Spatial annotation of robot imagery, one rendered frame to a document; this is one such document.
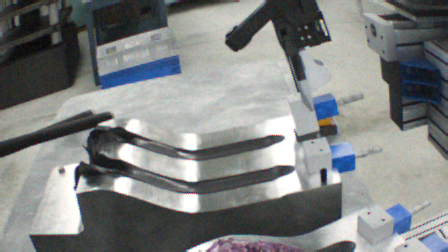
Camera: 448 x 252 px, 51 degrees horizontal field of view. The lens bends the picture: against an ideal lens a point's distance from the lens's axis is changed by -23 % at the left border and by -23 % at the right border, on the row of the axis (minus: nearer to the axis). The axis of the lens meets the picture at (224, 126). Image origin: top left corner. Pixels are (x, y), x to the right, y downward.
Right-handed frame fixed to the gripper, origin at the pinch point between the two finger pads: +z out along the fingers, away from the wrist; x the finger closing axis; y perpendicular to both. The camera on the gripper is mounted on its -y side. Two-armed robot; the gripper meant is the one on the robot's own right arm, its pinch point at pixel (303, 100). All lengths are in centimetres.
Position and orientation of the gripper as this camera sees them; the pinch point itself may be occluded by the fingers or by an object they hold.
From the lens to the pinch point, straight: 92.6
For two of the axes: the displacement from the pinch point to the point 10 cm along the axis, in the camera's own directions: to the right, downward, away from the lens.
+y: 9.6, -2.8, -0.7
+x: -0.1, -2.6, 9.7
